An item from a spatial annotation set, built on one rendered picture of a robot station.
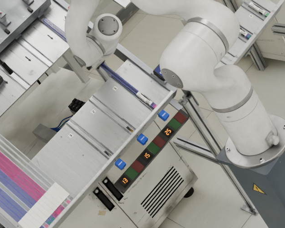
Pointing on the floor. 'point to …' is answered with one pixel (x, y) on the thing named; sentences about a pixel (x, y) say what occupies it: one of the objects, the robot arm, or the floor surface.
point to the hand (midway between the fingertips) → (98, 61)
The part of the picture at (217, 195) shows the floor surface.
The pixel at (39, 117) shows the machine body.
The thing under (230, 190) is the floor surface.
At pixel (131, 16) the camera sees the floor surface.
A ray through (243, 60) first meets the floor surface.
